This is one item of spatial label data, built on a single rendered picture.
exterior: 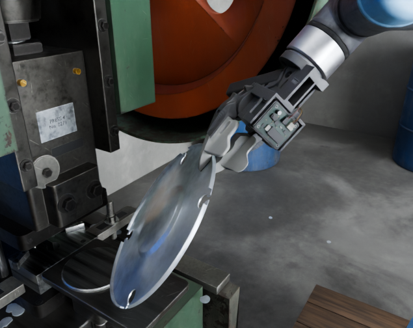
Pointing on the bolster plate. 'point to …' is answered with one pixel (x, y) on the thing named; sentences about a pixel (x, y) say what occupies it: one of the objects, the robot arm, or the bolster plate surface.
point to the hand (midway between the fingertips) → (206, 164)
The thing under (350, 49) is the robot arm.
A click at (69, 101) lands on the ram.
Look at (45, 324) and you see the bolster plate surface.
